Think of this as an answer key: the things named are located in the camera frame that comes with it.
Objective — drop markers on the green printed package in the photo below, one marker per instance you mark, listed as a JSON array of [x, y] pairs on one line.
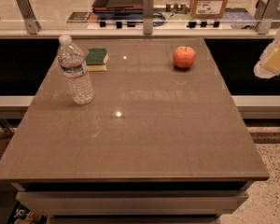
[[22, 215]]

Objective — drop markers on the right metal glass bracket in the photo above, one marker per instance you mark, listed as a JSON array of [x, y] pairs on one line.
[[264, 15]]

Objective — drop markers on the clear plastic water bottle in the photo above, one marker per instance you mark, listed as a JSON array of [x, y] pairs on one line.
[[72, 62]]

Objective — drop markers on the left metal glass bracket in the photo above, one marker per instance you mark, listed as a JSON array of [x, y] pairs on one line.
[[31, 24]]

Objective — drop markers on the grey table drawer front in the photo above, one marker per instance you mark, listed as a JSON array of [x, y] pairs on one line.
[[86, 203]]

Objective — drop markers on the metal glass bracket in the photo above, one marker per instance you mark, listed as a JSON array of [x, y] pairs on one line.
[[264, 15], [148, 17], [31, 24]]

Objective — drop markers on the brown cardboard box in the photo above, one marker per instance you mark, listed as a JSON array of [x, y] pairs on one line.
[[207, 9]]

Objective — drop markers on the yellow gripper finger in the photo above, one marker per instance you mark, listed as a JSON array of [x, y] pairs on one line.
[[268, 65]]

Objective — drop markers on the red apple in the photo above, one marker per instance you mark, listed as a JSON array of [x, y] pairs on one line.
[[184, 57]]

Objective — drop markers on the green and yellow sponge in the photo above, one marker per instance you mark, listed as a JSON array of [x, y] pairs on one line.
[[96, 59]]

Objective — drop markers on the middle metal glass bracket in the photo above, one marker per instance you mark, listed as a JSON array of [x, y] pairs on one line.
[[148, 17]]

